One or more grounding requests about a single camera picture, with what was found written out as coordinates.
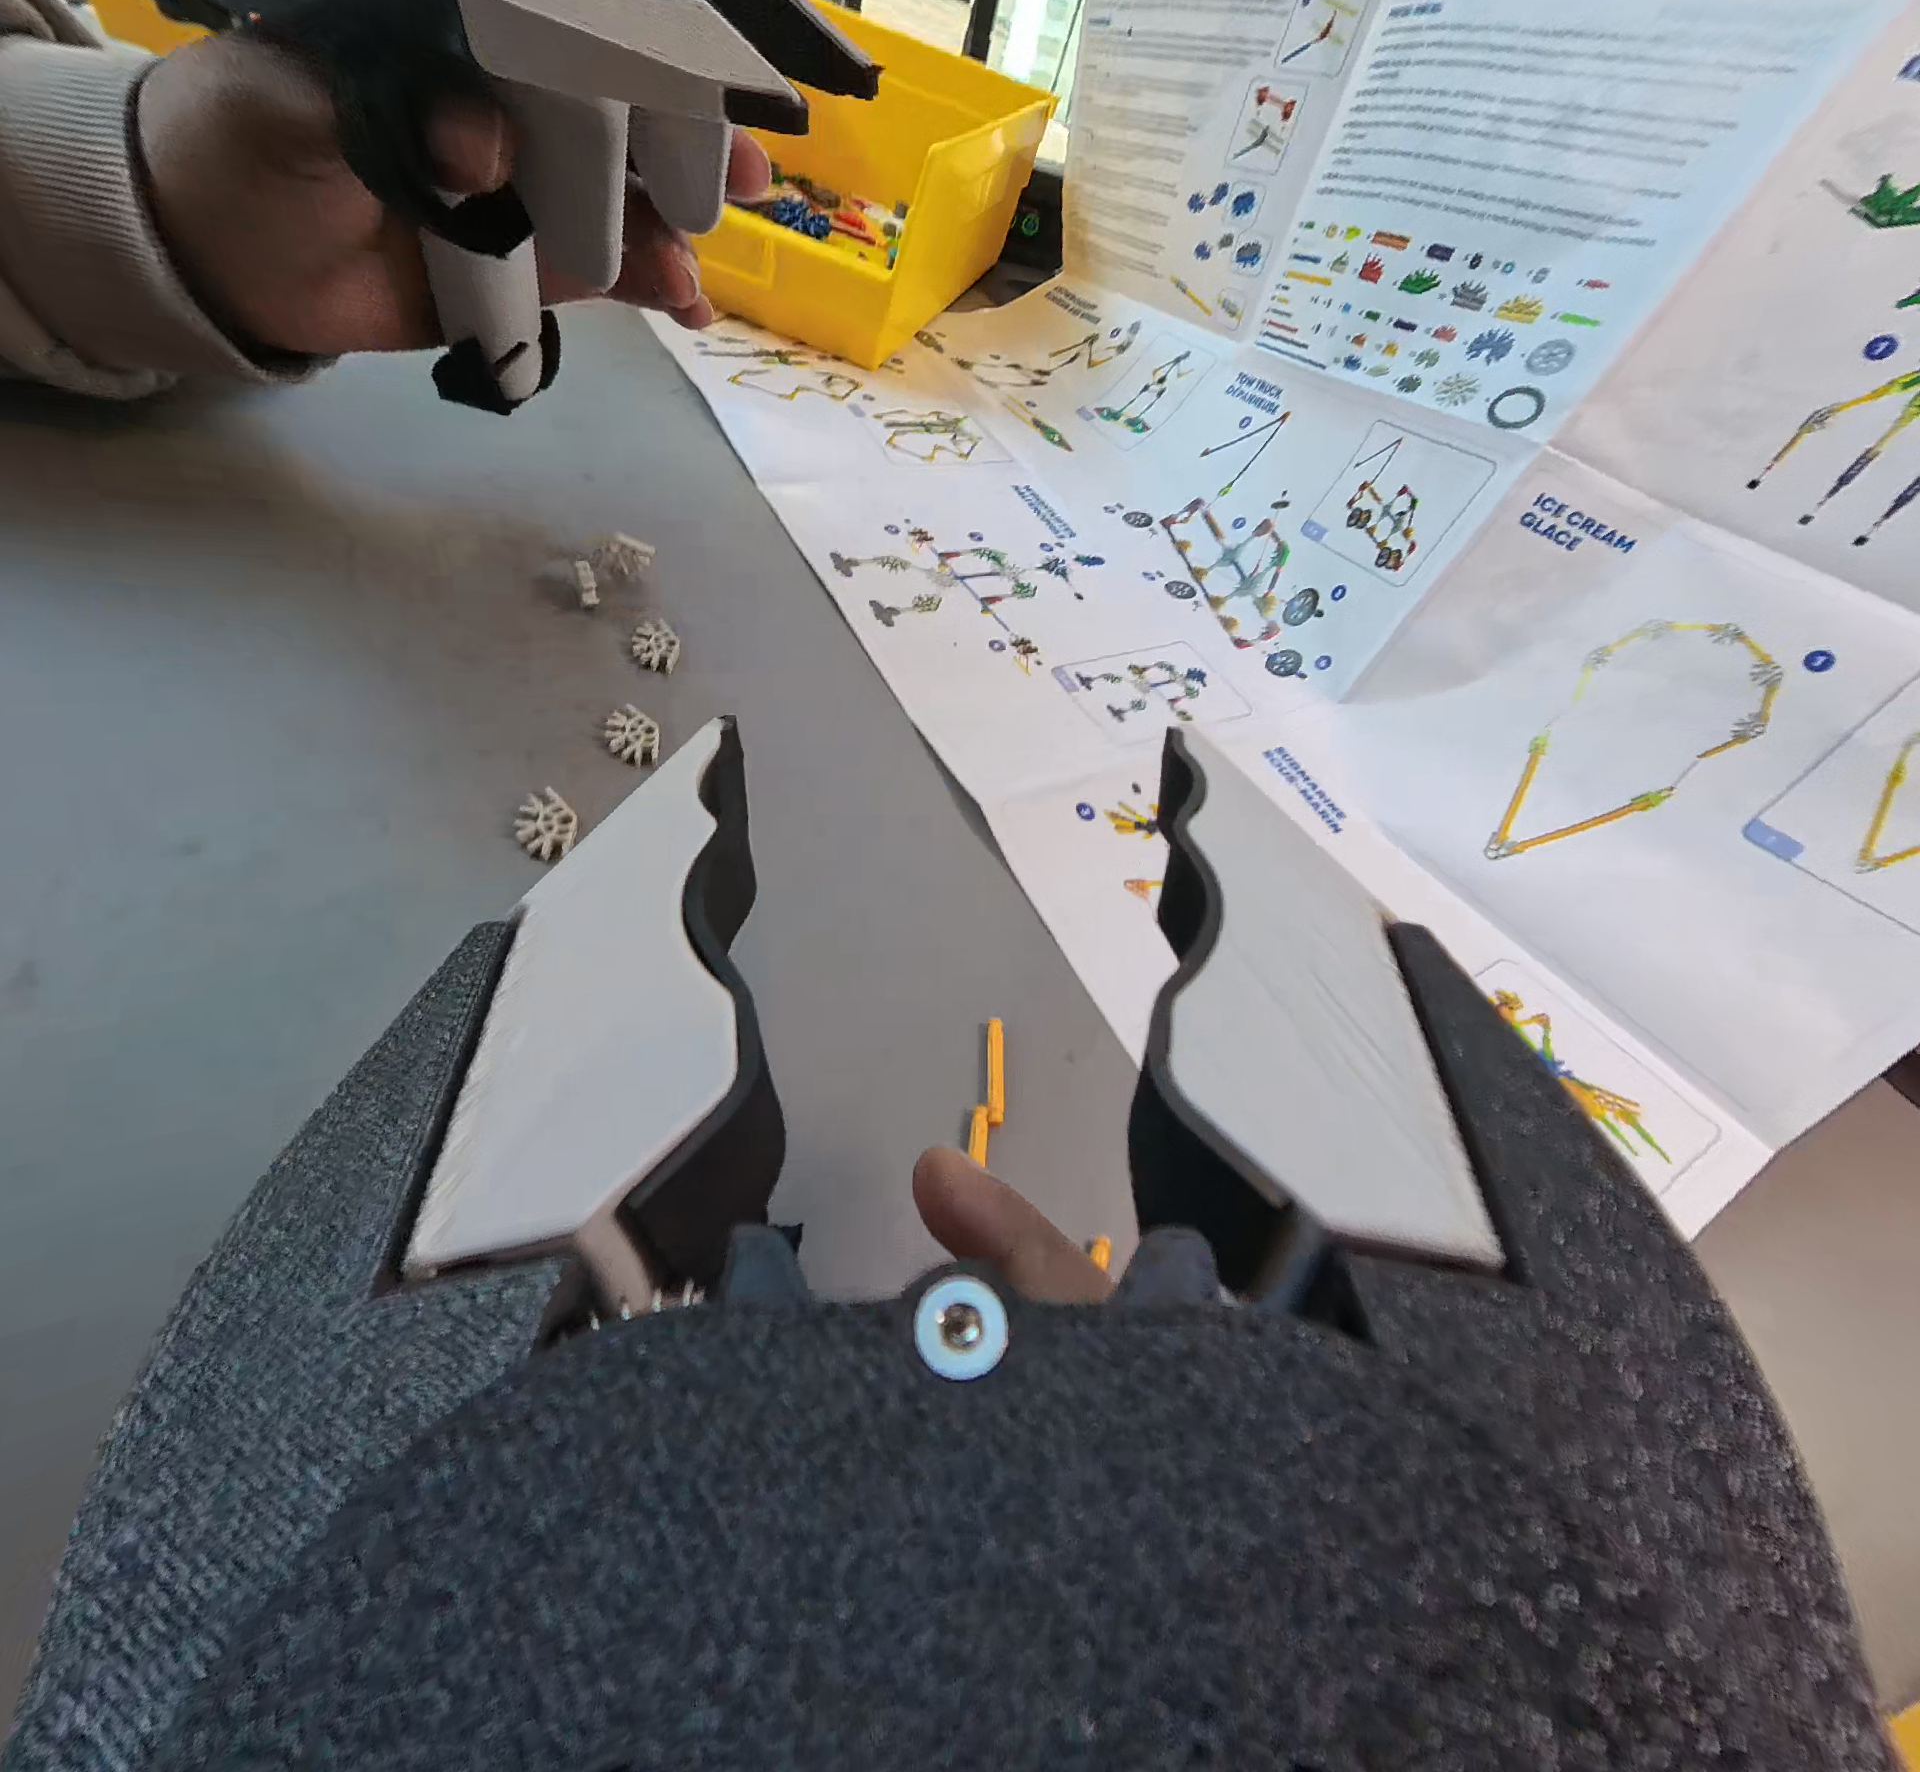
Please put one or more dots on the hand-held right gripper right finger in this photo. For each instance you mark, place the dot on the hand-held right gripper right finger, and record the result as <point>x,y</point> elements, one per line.
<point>1321,1083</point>

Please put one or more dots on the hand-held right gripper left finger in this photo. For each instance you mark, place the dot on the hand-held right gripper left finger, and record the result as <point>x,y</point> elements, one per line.
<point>587,1083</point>

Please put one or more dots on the grey snowflake connector piece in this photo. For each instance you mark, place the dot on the grey snowflake connector piece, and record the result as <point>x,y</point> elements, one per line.
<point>587,582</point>
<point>544,824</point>
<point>655,643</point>
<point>622,555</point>
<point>632,733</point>

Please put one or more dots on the yellow rod parts bin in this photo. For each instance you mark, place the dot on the yellow rod parts bin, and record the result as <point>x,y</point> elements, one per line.
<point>960,214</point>

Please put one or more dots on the person's left forearm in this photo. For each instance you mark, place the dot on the person's left forearm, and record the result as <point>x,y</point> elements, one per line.
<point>76,228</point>

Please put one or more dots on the person's left hand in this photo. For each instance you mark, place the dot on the person's left hand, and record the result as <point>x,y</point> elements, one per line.
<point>256,197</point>

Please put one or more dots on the person's right hand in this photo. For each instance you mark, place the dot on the person's right hand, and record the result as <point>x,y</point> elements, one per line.
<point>990,1226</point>

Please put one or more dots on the heap of colourful small rods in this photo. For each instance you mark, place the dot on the heap of colourful small rods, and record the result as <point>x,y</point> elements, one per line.
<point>803,217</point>

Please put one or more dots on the black electronic device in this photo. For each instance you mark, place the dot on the black electronic device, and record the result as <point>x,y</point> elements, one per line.
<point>1040,228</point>

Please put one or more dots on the white building instruction sheet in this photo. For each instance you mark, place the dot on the white building instruction sheet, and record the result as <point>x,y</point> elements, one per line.
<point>1652,827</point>

